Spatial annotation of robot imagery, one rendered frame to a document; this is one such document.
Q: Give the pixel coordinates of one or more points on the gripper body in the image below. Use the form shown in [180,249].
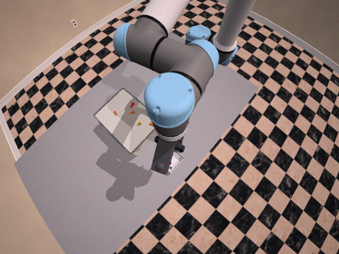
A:
[179,142]

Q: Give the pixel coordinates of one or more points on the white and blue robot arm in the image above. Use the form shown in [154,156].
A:
[185,69]

